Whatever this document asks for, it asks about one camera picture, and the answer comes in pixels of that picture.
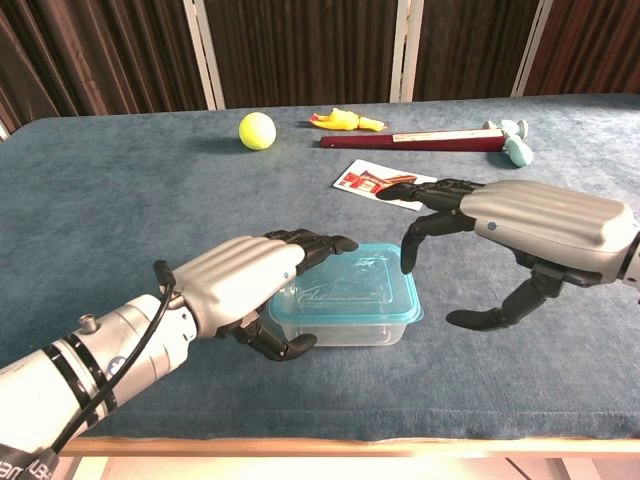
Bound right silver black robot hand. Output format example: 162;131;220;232
375;178;638;332

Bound light blue toy hammer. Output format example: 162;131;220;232
481;119;535;168

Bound yellow-green tennis ball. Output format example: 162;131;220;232
238;111;278;152

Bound teal container lid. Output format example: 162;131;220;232
268;242;426;327

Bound blue-grey velvet table cloth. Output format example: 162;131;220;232
0;92;640;444

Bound red chopsticks package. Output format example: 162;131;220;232
319;128;507;154

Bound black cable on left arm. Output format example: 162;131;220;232
47;258;178;459

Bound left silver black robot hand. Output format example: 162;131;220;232
169;228;360;362

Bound yellow rubber chicken toy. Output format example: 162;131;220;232
308;107;389;134

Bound postcard with red building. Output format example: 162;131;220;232
330;158;439;212

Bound dark brown pleated screen panel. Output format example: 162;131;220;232
201;0;402;109
411;0;544;103
521;0;640;98
0;0;209;134

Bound clear plastic container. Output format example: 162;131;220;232
276;317;407;349

